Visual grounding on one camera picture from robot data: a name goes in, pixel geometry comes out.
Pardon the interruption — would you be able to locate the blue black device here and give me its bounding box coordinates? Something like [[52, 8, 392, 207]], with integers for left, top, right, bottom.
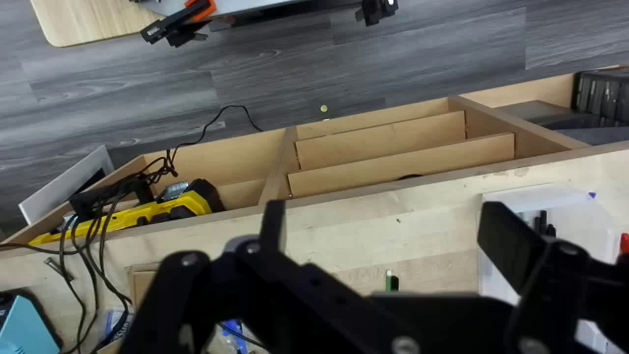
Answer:
[[0, 287, 66, 354]]

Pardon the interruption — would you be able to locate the black caster wheel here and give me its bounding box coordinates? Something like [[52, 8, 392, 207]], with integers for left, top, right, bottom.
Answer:
[[355, 0, 402, 28]]

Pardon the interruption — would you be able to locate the orange black clamp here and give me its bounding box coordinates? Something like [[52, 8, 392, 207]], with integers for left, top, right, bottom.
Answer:
[[138, 0, 221, 49]]

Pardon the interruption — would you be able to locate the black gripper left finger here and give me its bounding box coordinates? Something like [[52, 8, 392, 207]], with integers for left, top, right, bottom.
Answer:
[[117, 199, 396, 354]]

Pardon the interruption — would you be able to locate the grey flat panel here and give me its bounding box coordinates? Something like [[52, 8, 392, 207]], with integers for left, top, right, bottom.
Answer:
[[19, 144, 117, 228]]

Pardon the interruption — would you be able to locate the black plastic crate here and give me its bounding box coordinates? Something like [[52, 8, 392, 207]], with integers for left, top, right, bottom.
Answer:
[[571, 69, 629, 128]]

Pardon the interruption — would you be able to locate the light wooden board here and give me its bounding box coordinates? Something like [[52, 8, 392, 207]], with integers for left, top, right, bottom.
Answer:
[[28, 0, 166, 49]]

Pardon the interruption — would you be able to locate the yellow black power tool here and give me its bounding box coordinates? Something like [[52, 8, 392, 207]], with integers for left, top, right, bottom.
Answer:
[[26, 177, 227, 250]]

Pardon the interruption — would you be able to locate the wooden workbench shelf unit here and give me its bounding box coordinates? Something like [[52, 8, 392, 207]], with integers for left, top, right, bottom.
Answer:
[[3, 69, 629, 250]]

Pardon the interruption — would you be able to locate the clear plastic storage box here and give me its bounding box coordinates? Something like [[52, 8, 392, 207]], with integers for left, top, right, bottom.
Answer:
[[477, 185, 629, 354]]

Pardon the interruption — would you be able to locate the black power adapter with cables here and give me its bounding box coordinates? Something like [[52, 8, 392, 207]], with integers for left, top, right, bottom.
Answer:
[[44, 102, 264, 354]]

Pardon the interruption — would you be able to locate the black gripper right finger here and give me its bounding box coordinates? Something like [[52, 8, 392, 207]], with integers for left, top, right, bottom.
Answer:
[[477, 201, 629, 354]]

